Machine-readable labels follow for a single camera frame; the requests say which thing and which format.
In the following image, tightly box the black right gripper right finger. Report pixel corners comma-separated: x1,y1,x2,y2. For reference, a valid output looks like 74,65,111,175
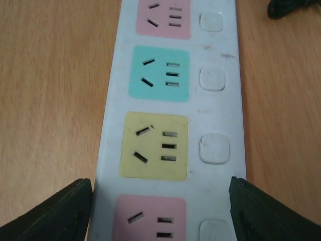
229,176,320,240

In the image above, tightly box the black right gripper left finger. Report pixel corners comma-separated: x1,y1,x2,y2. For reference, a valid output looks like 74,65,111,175
1,178,93,240

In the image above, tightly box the white power strip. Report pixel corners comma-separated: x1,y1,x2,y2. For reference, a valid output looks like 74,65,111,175
88,1,246,240

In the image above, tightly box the black thin adapter cable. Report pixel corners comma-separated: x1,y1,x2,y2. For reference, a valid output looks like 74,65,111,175
267,0,321,20

